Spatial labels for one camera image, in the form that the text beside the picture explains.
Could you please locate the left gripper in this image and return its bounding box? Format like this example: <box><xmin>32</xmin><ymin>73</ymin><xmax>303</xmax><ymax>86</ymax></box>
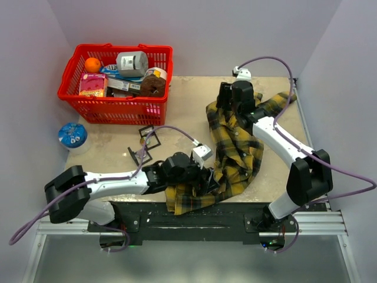
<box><xmin>167</xmin><ymin>154</ymin><xmax>220</xmax><ymax>193</ymax></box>

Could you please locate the yellow plaid shirt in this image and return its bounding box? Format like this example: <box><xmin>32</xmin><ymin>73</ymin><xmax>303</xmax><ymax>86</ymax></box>
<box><xmin>164</xmin><ymin>91</ymin><xmax>298</xmax><ymax>216</ymax></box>

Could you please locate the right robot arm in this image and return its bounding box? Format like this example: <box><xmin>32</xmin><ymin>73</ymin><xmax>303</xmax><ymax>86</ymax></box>
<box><xmin>217</xmin><ymin>80</ymin><xmax>333</xmax><ymax>232</ymax></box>

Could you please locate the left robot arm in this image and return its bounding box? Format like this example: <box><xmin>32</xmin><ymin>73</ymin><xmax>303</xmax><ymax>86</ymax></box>
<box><xmin>44</xmin><ymin>152</ymin><xmax>219</xmax><ymax>231</ymax></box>

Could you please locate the black brooch display stand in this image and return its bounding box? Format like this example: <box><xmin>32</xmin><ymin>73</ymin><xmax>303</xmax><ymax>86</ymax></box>
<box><xmin>127</xmin><ymin>147</ymin><xmax>153</xmax><ymax>166</ymax></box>

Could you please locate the brown chocolate donut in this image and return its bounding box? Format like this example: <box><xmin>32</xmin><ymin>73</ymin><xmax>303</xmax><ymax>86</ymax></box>
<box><xmin>139</xmin><ymin>74</ymin><xmax>166</xmax><ymax>98</ymax></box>

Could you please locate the white paper cup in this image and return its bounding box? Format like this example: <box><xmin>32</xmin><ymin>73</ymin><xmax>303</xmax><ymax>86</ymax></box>
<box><xmin>143</xmin><ymin>67</ymin><xmax>167</xmax><ymax>81</ymax></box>

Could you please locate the grey cylindrical can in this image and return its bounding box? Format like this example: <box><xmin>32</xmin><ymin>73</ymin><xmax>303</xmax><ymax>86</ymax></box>
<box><xmin>116</xmin><ymin>51</ymin><xmax>149</xmax><ymax>77</ymax></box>

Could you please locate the red plastic shopping basket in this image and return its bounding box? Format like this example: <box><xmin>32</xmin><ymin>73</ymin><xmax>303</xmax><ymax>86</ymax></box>
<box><xmin>57</xmin><ymin>43</ymin><xmax>173</xmax><ymax>126</ymax></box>

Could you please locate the blue white flat box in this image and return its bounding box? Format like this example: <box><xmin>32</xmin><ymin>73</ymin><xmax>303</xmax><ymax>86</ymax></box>
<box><xmin>100</xmin><ymin>64</ymin><xmax>143</xmax><ymax>92</ymax></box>

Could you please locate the pink snack box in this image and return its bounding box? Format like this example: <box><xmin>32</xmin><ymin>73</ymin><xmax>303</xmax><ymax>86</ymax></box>
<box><xmin>79</xmin><ymin>73</ymin><xmax>108</xmax><ymax>97</ymax></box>

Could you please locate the orange fruit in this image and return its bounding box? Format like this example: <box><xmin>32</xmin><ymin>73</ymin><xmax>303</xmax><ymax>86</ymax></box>
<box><xmin>84</xmin><ymin>57</ymin><xmax>102</xmax><ymax>74</ymax></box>

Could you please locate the blue lidded plastic tub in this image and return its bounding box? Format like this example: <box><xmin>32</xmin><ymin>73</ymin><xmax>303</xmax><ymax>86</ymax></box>
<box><xmin>58</xmin><ymin>123</ymin><xmax>90</xmax><ymax>154</ymax></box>

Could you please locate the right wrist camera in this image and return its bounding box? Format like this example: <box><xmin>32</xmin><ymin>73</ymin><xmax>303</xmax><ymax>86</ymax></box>
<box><xmin>232</xmin><ymin>66</ymin><xmax>252</xmax><ymax>82</ymax></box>

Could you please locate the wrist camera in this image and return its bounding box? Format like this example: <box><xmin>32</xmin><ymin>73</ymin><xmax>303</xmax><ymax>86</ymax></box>
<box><xmin>232</xmin><ymin>66</ymin><xmax>252</xmax><ymax>82</ymax></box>
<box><xmin>191</xmin><ymin>144</ymin><xmax>213</xmax><ymax>163</ymax></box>

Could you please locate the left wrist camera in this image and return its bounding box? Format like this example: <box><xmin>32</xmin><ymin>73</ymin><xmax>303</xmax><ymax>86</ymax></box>
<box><xmin>191</xmin><ymin>144</ymin><xmax>213</xmax><ymax>163</ymax></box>

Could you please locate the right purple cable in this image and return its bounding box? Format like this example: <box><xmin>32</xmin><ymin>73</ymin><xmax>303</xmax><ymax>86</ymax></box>
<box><xmin>238</xmin><ymin>56</ymin><xmax>377</xmax><ymax>213</ymax></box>

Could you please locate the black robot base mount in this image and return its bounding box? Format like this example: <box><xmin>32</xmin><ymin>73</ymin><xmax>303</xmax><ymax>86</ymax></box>
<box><xmin>87</xmin><ymin>200</ymin><xmax>298</xmax><ymax>246</ymax></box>

